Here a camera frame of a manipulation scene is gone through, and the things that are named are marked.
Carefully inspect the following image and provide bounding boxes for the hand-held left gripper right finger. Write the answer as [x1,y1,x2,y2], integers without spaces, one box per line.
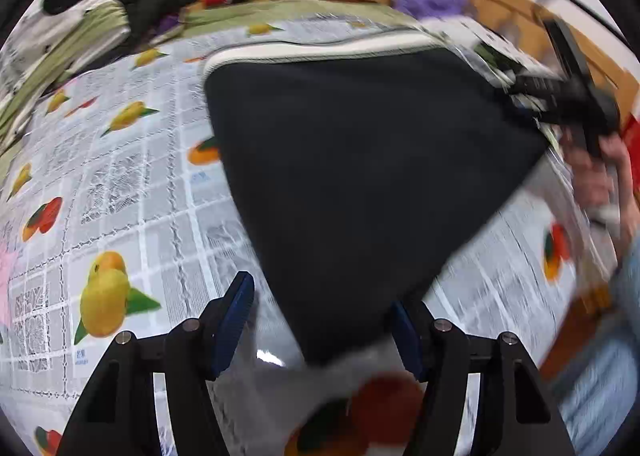
[390,300,576,456]

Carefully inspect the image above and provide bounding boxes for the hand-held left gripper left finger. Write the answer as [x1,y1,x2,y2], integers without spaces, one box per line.
[55,271,256,456]

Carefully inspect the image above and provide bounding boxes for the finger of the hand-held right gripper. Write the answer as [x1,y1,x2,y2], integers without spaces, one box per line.
[507,60,558,104]

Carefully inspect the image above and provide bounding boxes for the black pants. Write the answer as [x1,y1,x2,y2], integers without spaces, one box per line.
[203,32,549,368]

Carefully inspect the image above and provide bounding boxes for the person's right hand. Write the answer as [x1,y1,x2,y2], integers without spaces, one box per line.
[559,128,632,233]

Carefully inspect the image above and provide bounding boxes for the white flower print pillow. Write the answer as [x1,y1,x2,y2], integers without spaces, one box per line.
[425,16,526,86]

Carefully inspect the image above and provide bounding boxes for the fruit print tablecloth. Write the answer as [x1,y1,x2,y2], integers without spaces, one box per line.
[0,10,621,456]

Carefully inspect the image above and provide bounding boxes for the person's blue jeans leg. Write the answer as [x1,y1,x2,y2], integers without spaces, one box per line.
[552,236,640,456]

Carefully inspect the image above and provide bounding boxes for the green bed sheet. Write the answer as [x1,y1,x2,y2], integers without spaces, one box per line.
[0,0,426,171]

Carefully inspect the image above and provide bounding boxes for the purple cloth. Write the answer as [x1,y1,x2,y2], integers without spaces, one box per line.
[154,13,186,34]

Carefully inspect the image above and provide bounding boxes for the white flower print quilt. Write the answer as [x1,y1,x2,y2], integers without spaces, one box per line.
[0,0,132,151]

